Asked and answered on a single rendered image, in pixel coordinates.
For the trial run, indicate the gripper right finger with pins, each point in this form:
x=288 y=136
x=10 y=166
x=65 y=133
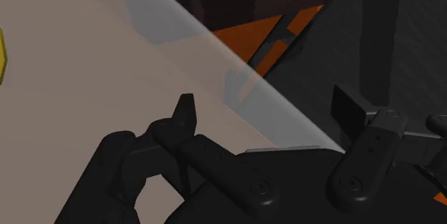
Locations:
x=366 y=160

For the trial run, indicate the yellow rounded object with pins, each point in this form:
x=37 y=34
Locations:
x=2 y=57

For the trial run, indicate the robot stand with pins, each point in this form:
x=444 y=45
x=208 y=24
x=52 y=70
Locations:
x=342 y=42

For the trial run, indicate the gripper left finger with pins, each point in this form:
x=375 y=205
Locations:
x=223 y=167

